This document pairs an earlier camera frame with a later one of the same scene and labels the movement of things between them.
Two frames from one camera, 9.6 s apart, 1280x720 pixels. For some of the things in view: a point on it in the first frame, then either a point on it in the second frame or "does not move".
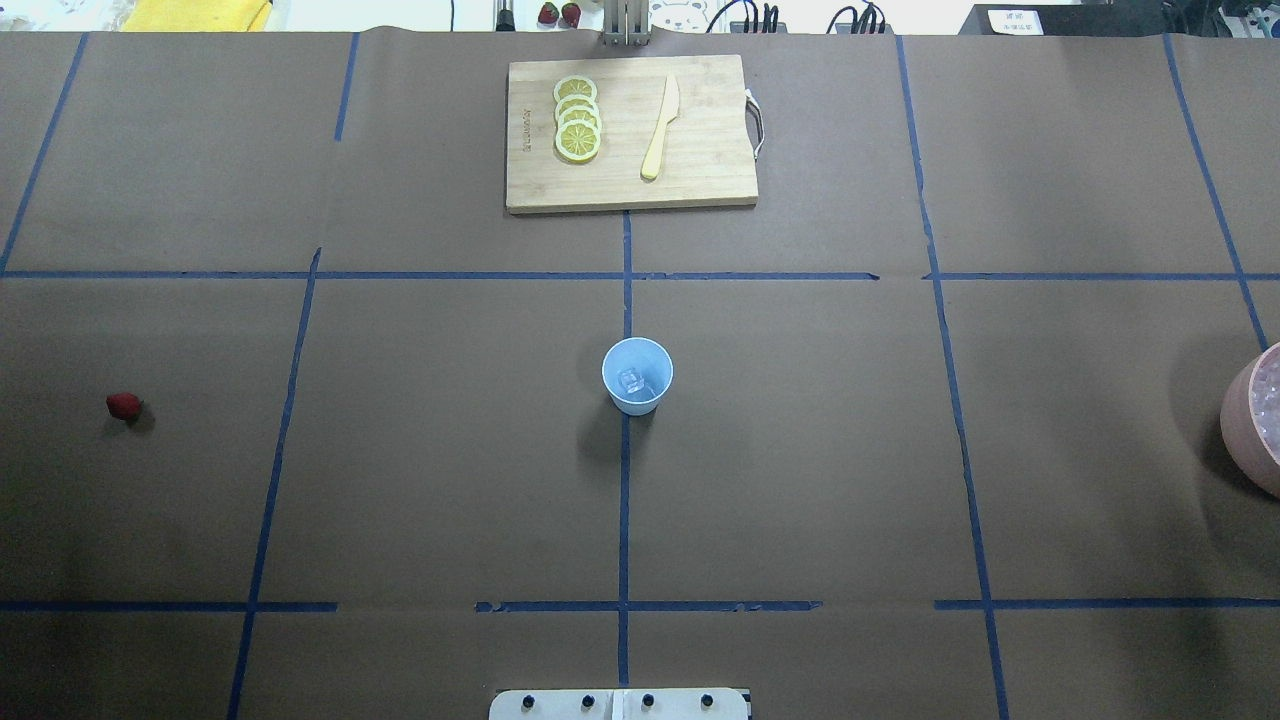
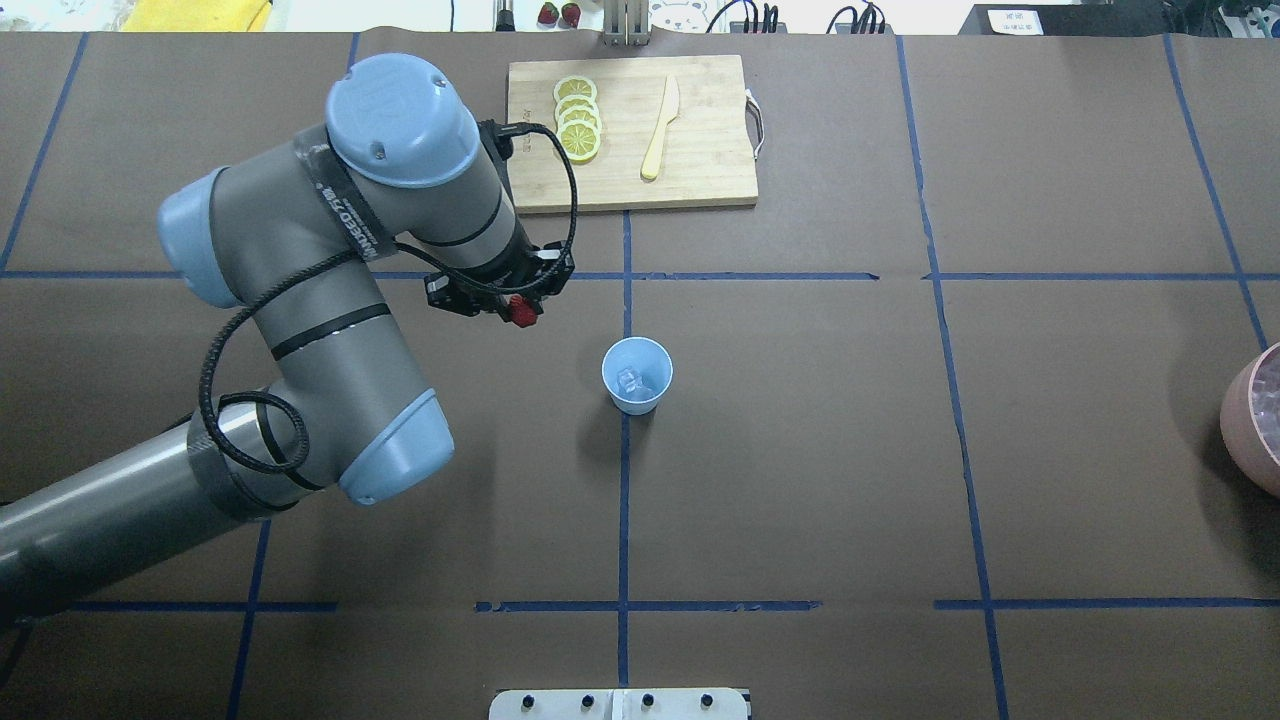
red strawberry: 124,405 → 523,314
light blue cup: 636,373 does not move
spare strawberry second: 571,12 does not move
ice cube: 630,379 does not move
